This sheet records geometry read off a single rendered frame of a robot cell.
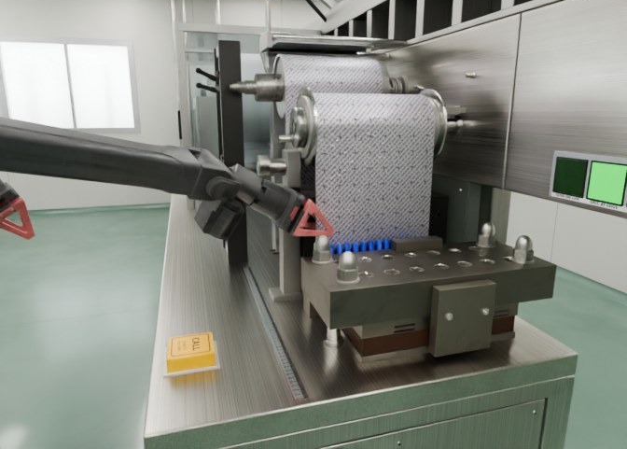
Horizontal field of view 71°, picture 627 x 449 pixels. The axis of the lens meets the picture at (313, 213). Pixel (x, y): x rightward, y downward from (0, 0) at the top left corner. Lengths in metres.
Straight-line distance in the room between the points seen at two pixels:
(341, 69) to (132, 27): 5.47
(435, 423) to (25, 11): 6.37
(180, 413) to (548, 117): 0.69
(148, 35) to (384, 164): 5.71
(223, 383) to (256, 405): 0.07
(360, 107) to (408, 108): 0.10
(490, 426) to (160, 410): 0.50
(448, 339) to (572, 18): 0.51
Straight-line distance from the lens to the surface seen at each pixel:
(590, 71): 0.75
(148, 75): 6.34
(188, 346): 0.73
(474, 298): 0.72
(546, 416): 0.88
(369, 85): 1.07
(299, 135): 0.80
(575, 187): 0.74
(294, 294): 0.92
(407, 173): 0.86
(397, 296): 0.68
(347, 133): 0.80
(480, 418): 0.79
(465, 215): 0.97
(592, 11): 0.76
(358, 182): 0.82
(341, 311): 0.65
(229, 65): 1.09
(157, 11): 6.44
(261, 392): 0.66
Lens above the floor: 1.28
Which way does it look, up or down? 13 degrees down
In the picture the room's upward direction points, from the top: straight up
